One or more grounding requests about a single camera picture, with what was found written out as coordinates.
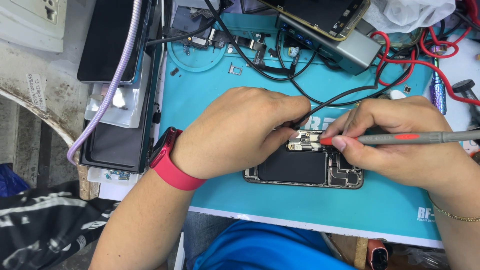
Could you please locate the black tray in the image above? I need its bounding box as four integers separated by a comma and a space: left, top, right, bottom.
79, 0, 166, 174

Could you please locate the black smartphone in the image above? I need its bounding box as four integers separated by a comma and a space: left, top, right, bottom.
77, 0, 149, 85

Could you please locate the opened smartphone body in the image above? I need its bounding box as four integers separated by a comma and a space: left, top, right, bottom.
243, 130, 364, 190

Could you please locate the white paper label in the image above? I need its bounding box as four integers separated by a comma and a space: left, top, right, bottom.
26, 73, 47, 112

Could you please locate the black white patterned cloth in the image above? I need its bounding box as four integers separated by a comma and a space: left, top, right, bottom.
0, 181, 121, 270

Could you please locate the gold framed phone screen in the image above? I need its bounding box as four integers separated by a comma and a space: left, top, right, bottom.
259, 0, 372, 42

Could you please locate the blue shirt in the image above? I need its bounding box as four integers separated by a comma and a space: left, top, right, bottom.
193, 220, 355, 270

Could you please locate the gold chain bracelet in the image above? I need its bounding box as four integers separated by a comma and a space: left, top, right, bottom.
428, 195, 480, 223

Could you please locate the black red handle tool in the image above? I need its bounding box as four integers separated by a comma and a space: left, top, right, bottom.
367, 239, 389, 270

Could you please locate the red cable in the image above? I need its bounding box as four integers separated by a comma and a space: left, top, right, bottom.
370, 0, 480, 107

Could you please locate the teal repair mat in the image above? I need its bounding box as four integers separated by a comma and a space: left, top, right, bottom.
159, 12, 447, 249

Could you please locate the black round knob tool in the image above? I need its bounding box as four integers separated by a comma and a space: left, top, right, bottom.
451, 79, 480, 124

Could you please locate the clear plastic parts bag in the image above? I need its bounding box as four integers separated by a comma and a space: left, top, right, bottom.
85, 52, 152, 129

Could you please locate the person's right hand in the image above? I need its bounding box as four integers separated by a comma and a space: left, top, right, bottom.
322, 95, 476, 187

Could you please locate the black probe cable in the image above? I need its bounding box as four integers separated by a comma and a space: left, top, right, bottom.
204, 0, 421, 130

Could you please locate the grey power supply box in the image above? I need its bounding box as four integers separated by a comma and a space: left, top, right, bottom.
275, 14, 383, 76

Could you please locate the small blue circuit board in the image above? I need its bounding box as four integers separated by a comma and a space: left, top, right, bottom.
105, 170, 131, 181

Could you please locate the white plastic bag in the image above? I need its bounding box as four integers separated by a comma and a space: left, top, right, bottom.
363, 0, 457, 34

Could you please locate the white wall socket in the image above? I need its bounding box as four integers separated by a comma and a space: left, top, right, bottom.
0, 0, 68, 53

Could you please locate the lilac braided cable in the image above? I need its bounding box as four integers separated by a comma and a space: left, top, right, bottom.
67, 0, 143, 166

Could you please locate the grey red probe pen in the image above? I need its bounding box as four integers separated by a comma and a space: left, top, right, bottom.
319, 130, 480, 146

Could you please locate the red smartwatch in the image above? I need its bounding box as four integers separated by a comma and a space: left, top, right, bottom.
149, 127, 207, 191

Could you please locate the iridescent purple screwdriver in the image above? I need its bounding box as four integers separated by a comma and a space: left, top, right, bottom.
429, 45, 448, 116

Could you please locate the person's left hand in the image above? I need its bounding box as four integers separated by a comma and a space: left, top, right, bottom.
170, 86, 312, 180

